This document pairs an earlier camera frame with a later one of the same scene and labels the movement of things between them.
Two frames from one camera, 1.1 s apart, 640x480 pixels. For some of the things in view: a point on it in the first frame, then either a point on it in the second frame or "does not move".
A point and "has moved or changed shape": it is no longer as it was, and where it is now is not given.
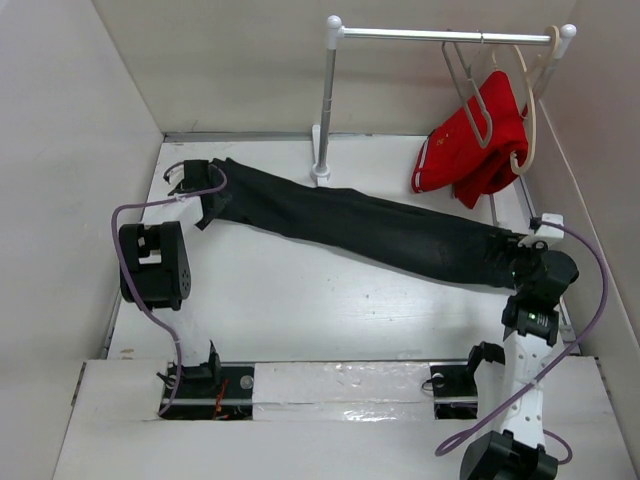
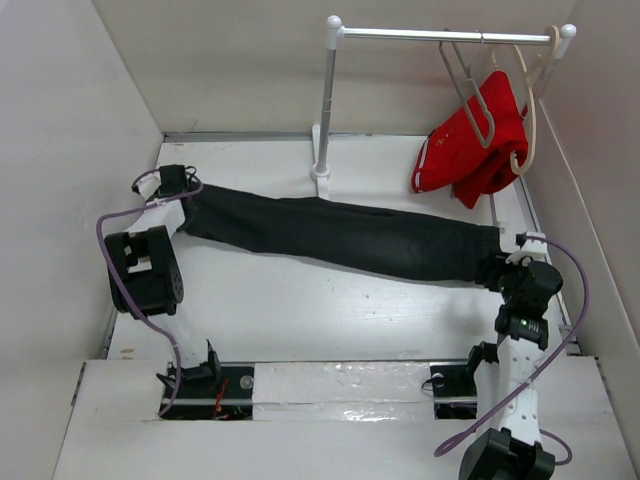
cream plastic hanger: x=529 y=72 does not move
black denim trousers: x=357 y=228 has moved or changed shape
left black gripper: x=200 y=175 → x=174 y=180
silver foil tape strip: x=347 y=391 does not move
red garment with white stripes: x=473 y=152 does not move
